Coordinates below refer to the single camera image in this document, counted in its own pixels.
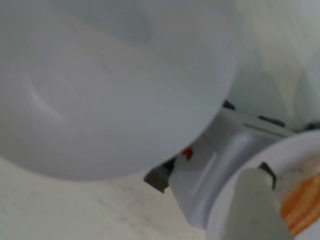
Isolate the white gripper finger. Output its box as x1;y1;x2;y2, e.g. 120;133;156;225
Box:
221;162;293;240

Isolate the orange striped toy sushi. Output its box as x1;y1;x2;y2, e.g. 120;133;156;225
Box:
277;159;320;237

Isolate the white toy train wagon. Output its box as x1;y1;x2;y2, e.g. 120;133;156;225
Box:
169;99;320;229

